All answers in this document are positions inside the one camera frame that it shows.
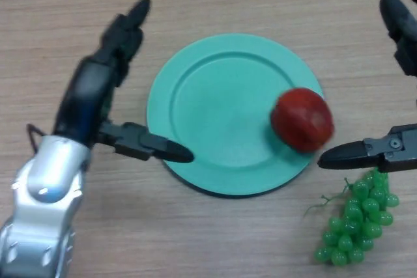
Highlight green round plate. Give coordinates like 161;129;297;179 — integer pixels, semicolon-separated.
146;33;325;198

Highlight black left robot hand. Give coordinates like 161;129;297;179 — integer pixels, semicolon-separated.
51;0;195;163

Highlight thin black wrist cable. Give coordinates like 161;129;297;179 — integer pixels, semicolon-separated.
25;124;45;152

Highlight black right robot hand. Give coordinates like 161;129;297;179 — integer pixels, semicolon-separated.
317;0;417;174

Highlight green grape bunch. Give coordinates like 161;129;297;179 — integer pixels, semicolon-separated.
304;169;400;266

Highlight red apple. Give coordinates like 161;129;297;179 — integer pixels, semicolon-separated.
270;87;336;154

